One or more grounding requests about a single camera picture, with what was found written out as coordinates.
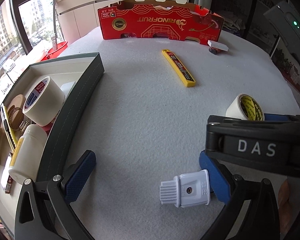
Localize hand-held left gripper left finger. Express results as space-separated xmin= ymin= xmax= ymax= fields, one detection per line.
xmin=14 ymin=150 xmax=97 ymax=240

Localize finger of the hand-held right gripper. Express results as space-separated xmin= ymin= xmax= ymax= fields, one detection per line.
xmin=206 ymin=115 xmax=300 ymax=155
xmin=264 ymin=113 xmax=300 ymax=122

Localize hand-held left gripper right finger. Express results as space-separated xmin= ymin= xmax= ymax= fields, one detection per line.
xmin=199 ymin=151 xmax=280 ymax=240

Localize small masking tape roll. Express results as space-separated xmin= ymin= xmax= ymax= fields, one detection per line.
xmin=225 ymin=93 xmax=265 ymax=121

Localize white plug adapter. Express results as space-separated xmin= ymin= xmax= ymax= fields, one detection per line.
xmin=159 ymin=169 xmax=211 ymax=207

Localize small yellow label bottle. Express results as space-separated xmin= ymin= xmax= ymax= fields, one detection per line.
xmin=8 ymin=124 xmax=49 ymax=184

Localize metal hose clamp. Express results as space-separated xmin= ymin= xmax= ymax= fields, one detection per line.
xmin=7 ymin=106 xmax=30 ymax=132

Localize large masking tape roll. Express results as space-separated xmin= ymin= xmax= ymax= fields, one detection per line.
xmin=22 ymin=76 xmax=65 ymax=127

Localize brown tape roll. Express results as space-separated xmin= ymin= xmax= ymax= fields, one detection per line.
xmin=5 ymin=94 xmax=28 ymax=130

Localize yellow utility knife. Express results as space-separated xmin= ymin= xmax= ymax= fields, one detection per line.
xmin=0 ymin=103 xmax=17 ymax=148

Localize small white box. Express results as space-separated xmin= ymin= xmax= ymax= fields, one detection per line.
xmin=60 ymin=81 xmax=77 ymax=98

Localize dark grey tray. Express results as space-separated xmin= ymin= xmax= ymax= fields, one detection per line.
xmin=0 ymin=52 xmax=105 ymax=220

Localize person's right hand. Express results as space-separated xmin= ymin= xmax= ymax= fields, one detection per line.
xmin=277 ymin=179 xmax=300 ymax=217

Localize green houseplant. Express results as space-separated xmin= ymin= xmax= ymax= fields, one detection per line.
xmin=272 ymin=47 xmax=298 ymax=75

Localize yellow blade case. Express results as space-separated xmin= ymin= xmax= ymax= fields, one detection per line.
xmin=161 ymin=49 xmax=196 ymax=87

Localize white rectangular block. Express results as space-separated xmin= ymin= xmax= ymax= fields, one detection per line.
xmin=208 ymin=39 xmax=229 ymax=52

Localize glass door cabinet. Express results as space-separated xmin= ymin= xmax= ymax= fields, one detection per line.
xmin=200 ymin=0 xmax=278 ymax=53

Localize stack of folded clothes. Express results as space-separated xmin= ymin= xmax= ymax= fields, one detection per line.
xmin=224 ymin=12 xmax=248 ymax=35

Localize red bucket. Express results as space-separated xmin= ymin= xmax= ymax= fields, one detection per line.
xmin=47 ymin=41 xmax=68 ymax=60

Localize red cardboard fruit box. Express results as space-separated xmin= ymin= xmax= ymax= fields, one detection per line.
xmin=97 ymin=0 xmax=225 ymax=46

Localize white balcony cabinet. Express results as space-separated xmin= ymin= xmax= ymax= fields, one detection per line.
xmin=55 ymin=0 xmax=190 ymax=43

